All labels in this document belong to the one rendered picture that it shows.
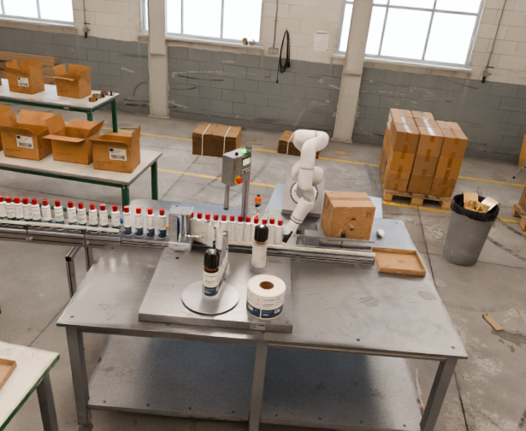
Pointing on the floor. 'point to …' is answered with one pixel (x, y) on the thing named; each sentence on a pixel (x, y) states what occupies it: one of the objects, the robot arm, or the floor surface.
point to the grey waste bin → (464, 239)
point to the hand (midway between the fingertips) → (285, 239)
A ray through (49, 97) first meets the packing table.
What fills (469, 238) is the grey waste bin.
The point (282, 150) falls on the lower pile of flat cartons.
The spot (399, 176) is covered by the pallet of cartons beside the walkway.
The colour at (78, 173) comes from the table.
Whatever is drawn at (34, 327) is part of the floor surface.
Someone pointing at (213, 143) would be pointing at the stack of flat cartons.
